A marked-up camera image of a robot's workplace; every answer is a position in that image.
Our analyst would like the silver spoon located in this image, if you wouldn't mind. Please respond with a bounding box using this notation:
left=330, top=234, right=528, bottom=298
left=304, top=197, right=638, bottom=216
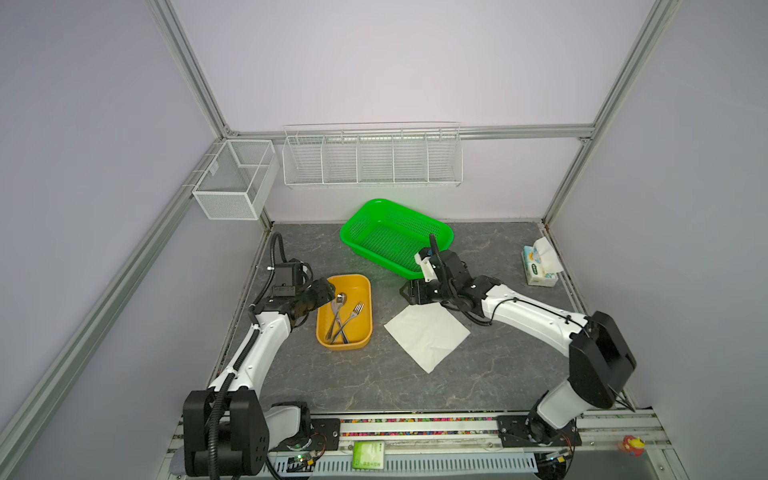
left=325, top=292, right=347, bottom=343

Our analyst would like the silver fork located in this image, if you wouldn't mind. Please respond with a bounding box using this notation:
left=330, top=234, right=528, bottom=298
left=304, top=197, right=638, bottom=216
left=330, top=302, right=365, bottom=344

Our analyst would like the white paper napkin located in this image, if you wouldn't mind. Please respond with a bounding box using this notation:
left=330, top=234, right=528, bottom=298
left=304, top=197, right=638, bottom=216
left=384, top=303, right=470, bottom=374

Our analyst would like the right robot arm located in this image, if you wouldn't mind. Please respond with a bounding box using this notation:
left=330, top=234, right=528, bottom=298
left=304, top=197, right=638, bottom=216
left=401, top=246, right=637, bottom=445

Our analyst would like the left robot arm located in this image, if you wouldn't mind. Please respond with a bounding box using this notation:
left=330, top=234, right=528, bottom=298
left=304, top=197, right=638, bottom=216
left=182, top=233, right=336, bottom=479

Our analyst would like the yellow plastic tray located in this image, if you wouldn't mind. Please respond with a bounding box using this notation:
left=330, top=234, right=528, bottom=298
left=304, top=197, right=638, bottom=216
left=316, top=274, right=373, bottom=351

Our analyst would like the green plastic basket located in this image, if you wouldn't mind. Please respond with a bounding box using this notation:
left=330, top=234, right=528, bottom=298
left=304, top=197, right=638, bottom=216
left=340, top=199, right=454, bottom=280

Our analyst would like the tissue box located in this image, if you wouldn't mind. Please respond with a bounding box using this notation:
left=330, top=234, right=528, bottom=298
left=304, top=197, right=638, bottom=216
left=522, top=237, right=564, bottom=288

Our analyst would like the white mesh box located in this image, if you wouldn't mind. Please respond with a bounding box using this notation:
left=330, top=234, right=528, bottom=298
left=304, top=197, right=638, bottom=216
left=193, top=139, right=280, bottom=221

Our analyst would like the green card box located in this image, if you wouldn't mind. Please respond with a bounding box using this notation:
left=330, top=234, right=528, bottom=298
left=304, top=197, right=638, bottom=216
left=352, top=441, right=385, bottom=470

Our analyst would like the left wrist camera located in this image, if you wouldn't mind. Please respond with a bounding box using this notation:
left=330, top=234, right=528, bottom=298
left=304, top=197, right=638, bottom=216
left=272, top=261, right=307, bottom=297

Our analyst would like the white wire rack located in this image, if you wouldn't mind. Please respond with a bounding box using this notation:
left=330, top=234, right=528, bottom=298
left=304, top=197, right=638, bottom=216
left=283, top=122, right=464, bottom=188

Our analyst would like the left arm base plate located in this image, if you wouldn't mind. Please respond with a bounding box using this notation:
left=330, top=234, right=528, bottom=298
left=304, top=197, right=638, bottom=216
left=277, top=417, right=341, bottom=452

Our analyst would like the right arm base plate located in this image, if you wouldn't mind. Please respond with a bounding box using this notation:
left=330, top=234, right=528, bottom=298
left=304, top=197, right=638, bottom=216
left=496, top=414, right=582, bottom=448

